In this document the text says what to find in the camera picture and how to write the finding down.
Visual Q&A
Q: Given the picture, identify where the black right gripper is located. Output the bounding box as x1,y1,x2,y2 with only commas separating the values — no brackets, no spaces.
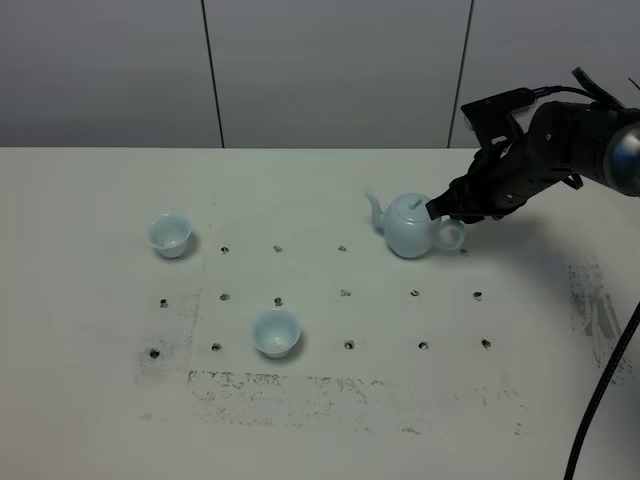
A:
426,137,555,223

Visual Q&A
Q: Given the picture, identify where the light blue porcelain teapot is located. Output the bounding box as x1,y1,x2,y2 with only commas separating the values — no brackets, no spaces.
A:
365,192,466,259

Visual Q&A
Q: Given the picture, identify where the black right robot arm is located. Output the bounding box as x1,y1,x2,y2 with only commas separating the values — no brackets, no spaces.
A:
426,101,639,224

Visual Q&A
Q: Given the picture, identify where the near light blue teacup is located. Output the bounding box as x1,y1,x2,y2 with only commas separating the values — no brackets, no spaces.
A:
251,309,302,359

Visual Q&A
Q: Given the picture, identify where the light blue teacup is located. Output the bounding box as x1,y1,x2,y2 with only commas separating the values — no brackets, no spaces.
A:
251,309,302,359
147,213,192,259

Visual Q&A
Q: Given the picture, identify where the far light blue teacup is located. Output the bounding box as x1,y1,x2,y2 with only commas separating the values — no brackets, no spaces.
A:
147,213,192,259

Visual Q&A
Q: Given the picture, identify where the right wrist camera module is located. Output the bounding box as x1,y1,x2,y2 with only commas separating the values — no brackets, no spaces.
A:
461,88,536,148

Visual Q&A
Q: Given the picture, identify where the black braided right cable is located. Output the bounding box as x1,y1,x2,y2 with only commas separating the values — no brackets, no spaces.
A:
529,66,640,480

